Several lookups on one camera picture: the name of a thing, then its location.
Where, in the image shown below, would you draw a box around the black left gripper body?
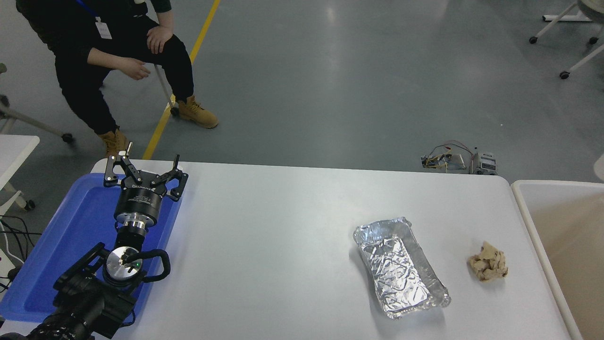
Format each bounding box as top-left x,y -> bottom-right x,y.
115,176 -> 168,225

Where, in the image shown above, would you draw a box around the seated person's right hand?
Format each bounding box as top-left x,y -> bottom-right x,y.
120,59 -> 152,81

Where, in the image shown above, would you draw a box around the seated person's left hand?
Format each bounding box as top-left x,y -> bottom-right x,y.
146,26 -> 175,55

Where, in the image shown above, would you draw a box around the blue plastic tray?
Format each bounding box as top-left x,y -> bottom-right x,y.
0,172 -> 185,324

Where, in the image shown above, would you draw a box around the seated person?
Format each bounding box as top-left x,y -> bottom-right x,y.
16,0 -> 219,158

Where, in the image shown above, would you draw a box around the grey chair base with caster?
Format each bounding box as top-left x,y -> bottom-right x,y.
0,64 -> 74,143

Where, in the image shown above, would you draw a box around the crinkled foil tray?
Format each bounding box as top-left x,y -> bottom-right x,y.
353,217 -> 452,320

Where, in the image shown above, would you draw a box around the small grey electronic box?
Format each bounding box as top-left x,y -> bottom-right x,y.
472,150 -> 499,176

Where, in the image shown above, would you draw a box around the crumpled tan paper ball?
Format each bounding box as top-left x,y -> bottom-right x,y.
468,241 -> 509,282

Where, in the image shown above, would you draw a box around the large pale bin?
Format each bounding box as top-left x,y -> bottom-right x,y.
511,180 -> 604,340

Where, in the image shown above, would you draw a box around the white rolling stand legs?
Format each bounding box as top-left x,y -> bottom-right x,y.
528,0 -> 604,80

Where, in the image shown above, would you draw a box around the black floor cables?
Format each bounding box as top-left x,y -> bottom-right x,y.
0,215 -> 43,293

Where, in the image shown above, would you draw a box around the wired circuit board bundle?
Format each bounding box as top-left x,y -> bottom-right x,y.
421,140 -> 470,170

